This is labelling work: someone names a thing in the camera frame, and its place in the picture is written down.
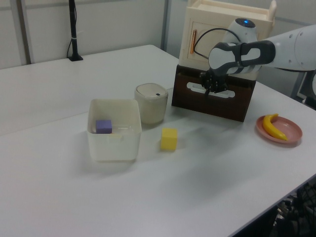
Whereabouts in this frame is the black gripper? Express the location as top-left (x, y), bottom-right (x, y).
top-left (199, 69), bottom-right (229, 98)

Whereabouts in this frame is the brown wooden drawer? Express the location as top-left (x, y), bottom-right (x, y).
top-left (171, 64), bottom-right (258, 123)

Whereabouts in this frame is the rose gold cabinet latch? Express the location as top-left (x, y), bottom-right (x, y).
top-left (191, 29), bottom-right (198, 54)

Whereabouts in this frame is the yellow banana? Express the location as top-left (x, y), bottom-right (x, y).
top-left (262, 113), bottom-right (289, 142)

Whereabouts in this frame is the small white lidded trash can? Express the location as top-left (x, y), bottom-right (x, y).
top-left (134, 83), bottom-right (169, 125)

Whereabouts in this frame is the yellow cube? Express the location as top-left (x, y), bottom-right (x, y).
top-left (160, 127), bottom-right (179, 152)

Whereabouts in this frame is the cream plastic storage cabinet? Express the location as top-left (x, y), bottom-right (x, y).
top-left (177, 0), bottom-right (277, 81)

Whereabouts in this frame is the pink round plate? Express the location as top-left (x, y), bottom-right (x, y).
top-left (255, 115), bottom-right (304, 149)

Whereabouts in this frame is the white plastic bin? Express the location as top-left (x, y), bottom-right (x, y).
top-left (86, 98), bottom-right (143, 163)

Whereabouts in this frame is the purple cube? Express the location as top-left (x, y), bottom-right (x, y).
top-left (95, 119), bottom-right (113, 134)

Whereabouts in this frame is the black mesh chair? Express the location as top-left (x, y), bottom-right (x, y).
top-left (273, 179), bottom-right (316, 237)

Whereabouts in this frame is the white drawer handle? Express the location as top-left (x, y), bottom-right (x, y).
top-left (186, 81), bottom-right (236, 100)

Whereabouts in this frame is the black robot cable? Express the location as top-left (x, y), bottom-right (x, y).
top-left (193, 27), bottom-right (242, 59)

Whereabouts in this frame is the cream cabinet carry handle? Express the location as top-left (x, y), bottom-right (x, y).
top-left (269, 0), bottom-right (277, 28)

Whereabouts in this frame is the black camera stand pole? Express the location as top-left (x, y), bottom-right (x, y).
top-left (67, 0), bottom-right (84, 62)

